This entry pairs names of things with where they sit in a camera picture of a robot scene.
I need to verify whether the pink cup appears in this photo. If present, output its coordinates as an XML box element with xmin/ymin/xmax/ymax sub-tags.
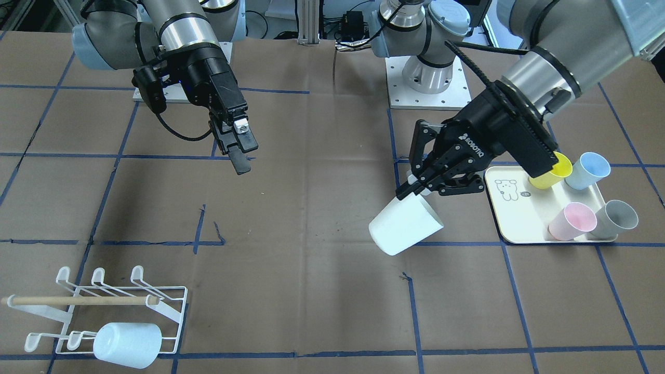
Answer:
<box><xmin>547</xmin><ymin>202</ymin><xmax>597</xmax><ymax>241</ymax></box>

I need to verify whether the white wire cup rack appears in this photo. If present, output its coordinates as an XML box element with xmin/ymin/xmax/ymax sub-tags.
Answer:
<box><xmin>2</xmin><ymin>265</ymin><xmax>189</xmax><ymax>357</ymax></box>

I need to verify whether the cream serving tray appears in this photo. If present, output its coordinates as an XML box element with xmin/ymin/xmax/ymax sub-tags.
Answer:
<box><xmin>484</xmin><ymin>166</ymin><xmax>606</xmax><ymax>244</ymax></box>

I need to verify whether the yellow cup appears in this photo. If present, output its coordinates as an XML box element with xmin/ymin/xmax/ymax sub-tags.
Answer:
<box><xmin>529</xmin><ymin>151</ymin><xmax>573</xmax><ymax>190</ymax></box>

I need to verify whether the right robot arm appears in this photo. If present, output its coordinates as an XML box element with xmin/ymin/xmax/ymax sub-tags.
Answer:
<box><xmin>73</xmin><ymin>1</ymin><xmax>258</xmax><ymax>175</ymax></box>

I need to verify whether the white cup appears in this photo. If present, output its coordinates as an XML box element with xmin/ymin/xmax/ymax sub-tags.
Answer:
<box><xmin>368</xmin><ymin>193</ymin><xmax>444</xmax><ymax>256</ymax></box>

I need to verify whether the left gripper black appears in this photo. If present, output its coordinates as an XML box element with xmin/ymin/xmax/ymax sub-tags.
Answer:
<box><xmin>396</xmin><ymin>86</ymin><xmax>558</xmax><ymax>201</ymax></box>

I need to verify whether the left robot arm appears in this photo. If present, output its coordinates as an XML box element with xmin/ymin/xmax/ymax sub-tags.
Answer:
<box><xmin>373</xmin><ymin>1</ymin><xmax>663</xmax><ymax>199</ymax></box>

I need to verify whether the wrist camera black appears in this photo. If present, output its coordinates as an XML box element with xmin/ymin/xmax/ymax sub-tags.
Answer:
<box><xmin>131</xmin><ymin>65</ymin><xmax>167</xmax><ymax>114</ymax></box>

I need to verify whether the grey cup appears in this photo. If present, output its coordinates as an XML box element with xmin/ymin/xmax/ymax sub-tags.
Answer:
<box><xmin>590</xmin><ymin>199</ymin><xmax>639</xmax><ymax>239</ymax></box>

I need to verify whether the light blue cup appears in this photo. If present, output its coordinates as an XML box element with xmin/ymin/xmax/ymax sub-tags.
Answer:
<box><xmin>93</xmin><ymin>322</ymin><xmax>162</xmax><ymax>369</ymax></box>
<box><xmin>564</xmin><ymin>152</ymin><xmax>612</xmax><ymax>190</ymax></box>

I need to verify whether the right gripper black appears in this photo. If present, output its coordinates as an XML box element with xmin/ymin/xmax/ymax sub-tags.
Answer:
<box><xmin>156</xmin><ymin>44</ymin><xmax>258</xmax><ymax>175</ymax></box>

